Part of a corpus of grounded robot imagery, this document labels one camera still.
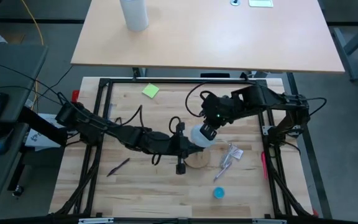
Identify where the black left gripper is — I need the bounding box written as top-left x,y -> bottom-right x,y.
166,136 -> 206,175

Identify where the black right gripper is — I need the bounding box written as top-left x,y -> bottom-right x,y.
199,99 -> 239,141

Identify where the wooden base metal pole lamp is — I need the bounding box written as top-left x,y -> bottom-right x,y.
183,148 -> 212,170

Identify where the clear lamp power cord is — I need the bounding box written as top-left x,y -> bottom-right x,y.
218,142 -> 245,169

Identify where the blue round cap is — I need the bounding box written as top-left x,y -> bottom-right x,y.
212,186 -> 226,200

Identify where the pink pen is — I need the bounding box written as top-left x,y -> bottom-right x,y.
260,151 -> 269,180

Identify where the green sticky note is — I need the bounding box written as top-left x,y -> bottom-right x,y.
141,82 -> 160,100

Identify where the dark purple pen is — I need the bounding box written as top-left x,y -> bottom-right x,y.
106,157 -> 131,178

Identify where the light wooden desk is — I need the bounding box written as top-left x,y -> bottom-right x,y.
70,0 -> 346,74

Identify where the white cylinder container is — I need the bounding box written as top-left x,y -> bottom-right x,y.
119,0 -> 150,32

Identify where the white rectangular desk plate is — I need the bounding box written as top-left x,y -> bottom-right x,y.
248,0 -> 274,8

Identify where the white printed paper sheet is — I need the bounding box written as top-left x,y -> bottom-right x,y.
25,113 -> 65,149

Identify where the black computer mouse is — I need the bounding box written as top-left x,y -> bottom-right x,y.
0,129 -> 14,156

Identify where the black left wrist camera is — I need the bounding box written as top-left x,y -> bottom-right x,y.
175,122 -> 187,138

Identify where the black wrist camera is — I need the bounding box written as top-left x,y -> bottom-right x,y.
200,91 -> 219,108
175,122 -> 187,138

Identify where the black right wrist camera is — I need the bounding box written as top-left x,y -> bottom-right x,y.
200,91 -> 219,108

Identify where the black right camera cable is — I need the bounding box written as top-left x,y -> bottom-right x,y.
184,80 -> 252,119

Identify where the grey metal desk frame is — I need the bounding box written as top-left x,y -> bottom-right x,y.
332,12 -> 358,83

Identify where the yellow cable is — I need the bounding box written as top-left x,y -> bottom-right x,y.
20,0 -> 45,47

